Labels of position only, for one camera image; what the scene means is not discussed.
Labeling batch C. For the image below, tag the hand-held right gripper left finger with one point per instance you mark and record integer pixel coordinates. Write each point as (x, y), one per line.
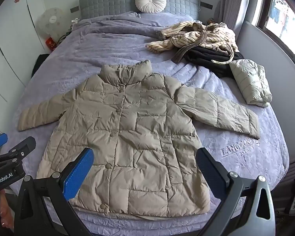
(78, 177)

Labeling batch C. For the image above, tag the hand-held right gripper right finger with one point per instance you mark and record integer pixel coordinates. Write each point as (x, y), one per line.
(209, 174)

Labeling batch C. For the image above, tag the beige puffer jacket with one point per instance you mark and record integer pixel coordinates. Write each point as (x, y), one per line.
(137, 140)

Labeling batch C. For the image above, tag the white wardrobe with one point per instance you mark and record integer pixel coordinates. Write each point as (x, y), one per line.
(7, 54)

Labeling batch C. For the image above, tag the folded pale green puffer jacket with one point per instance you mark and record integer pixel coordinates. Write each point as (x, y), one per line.
(252, 83)

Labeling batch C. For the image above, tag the small red box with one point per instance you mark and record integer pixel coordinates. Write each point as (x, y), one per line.
(51, 43)

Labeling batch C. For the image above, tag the black garment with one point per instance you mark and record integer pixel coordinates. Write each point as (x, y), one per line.
(206, 59)

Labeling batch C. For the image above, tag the purple bed blanket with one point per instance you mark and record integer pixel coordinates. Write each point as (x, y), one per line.
(88, 54)

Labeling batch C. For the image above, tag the white electric fan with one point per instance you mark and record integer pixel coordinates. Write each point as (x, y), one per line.
(51, 23)

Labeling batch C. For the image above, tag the striped beige robe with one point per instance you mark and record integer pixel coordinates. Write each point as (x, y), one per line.
(186, 39)

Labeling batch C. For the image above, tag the white power plug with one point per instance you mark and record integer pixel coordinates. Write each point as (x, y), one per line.
(75, 20)

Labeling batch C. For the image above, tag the grey quilted headboard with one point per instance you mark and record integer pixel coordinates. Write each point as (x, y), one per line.
(108, 2)

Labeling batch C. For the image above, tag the grey curtain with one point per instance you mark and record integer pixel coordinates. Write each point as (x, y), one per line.
(238, 2)

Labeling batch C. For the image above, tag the window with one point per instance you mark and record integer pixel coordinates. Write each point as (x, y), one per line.
(285, 12)

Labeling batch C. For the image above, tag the round white cushion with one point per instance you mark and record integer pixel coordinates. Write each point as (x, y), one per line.
(150, 2)

